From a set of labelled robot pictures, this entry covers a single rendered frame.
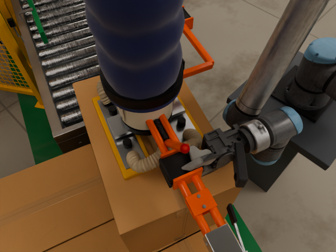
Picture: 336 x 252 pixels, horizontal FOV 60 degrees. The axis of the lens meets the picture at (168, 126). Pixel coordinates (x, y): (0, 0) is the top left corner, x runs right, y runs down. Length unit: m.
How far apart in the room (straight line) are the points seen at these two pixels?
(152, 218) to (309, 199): 1.39
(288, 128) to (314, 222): 1.24
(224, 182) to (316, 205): 1.24
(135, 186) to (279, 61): 0.55
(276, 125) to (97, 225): 0.83
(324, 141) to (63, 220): 1.13
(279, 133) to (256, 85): 0.17
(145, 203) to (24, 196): 0.72
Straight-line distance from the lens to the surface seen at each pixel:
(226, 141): 0.79
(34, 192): 1.45
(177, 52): 0.72
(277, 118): 0.86
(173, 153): 0.77
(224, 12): 3.15
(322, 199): 2.13
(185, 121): 0.95
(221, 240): 0.71
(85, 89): 1.13
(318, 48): 1.26
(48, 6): 2.36
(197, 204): 0.73
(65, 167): 1.45
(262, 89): 0.92
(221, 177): 0.92
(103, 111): 1.02
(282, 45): 0.86
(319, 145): 1.34
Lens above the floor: 1.78
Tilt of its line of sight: 57 degrees down
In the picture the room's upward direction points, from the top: straight up
